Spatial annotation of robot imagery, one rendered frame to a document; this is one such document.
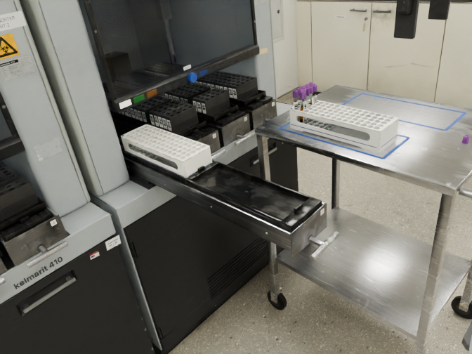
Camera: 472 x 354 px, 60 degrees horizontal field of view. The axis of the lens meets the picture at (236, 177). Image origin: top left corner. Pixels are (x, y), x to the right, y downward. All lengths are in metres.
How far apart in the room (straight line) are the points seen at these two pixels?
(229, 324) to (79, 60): 1.15
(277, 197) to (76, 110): 0.56
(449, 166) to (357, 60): 2.39
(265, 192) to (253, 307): 0.88
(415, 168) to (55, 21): 0.92
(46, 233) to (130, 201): 0.24
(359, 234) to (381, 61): 1.88
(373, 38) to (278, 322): 2.25
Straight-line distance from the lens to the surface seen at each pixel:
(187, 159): 1.06
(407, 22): 0.68
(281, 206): 0.94
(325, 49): 3.53
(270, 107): 1.53
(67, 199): 1.20
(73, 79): 1.13
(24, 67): 1.08
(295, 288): 1.86
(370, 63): 3.36
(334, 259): 1.58
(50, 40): 1.11
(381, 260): 1.59
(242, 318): 1.76
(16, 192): 1.12
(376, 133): 1.10
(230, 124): 1.38
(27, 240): 1.09
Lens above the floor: 1.35
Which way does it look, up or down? 31 degrees down
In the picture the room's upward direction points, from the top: 8 degrees counter-clockwise
